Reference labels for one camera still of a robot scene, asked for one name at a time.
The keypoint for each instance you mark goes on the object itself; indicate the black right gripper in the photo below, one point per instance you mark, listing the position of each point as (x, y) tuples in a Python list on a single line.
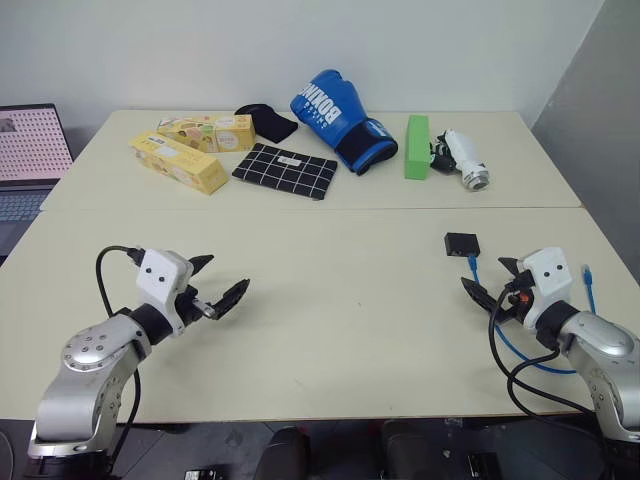
[(516, 305)]

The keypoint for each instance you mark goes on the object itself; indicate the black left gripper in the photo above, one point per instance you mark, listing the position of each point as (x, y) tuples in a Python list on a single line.
[(191, 306)]

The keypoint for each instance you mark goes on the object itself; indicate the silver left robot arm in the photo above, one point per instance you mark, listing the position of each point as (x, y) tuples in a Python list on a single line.
[(85, 355)]

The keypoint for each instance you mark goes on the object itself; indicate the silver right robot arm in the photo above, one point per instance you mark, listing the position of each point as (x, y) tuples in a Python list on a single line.
[(600, 350)]

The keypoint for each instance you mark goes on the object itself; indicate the small black box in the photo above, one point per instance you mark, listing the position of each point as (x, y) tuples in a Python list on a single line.
[(462, 244)]

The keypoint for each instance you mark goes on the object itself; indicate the yellow long carton box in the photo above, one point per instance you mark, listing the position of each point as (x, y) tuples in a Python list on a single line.
[(175, 161), (210, 131)]

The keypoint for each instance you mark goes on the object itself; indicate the black white-grid pouch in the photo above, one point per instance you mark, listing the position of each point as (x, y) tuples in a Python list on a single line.
[(285, 172)]

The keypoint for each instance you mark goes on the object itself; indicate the green rectangular box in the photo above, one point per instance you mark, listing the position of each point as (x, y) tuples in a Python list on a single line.
[(417, 150)]

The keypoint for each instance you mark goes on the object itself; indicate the black folded cloth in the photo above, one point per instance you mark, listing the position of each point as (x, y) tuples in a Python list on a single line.
[(270, 125)]

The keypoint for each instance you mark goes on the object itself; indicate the dark rounded shape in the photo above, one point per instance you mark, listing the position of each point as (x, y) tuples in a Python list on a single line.
[(410, 450), (290, 455)]

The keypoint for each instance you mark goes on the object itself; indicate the blue boxing glove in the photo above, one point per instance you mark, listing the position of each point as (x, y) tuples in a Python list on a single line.
[(325, 110)]

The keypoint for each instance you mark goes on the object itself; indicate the grey laptop computer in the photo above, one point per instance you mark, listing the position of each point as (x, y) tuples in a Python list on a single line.
[(30, 145)]

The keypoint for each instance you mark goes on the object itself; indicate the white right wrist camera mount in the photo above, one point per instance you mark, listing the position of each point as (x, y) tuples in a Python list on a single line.
[(547, 275)]

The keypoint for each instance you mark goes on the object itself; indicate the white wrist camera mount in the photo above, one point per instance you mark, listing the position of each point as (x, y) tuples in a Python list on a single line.
[(160, 275), (547, 275)]

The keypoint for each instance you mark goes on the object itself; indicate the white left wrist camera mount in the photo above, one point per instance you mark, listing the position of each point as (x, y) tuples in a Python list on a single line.
[(160, 275)]

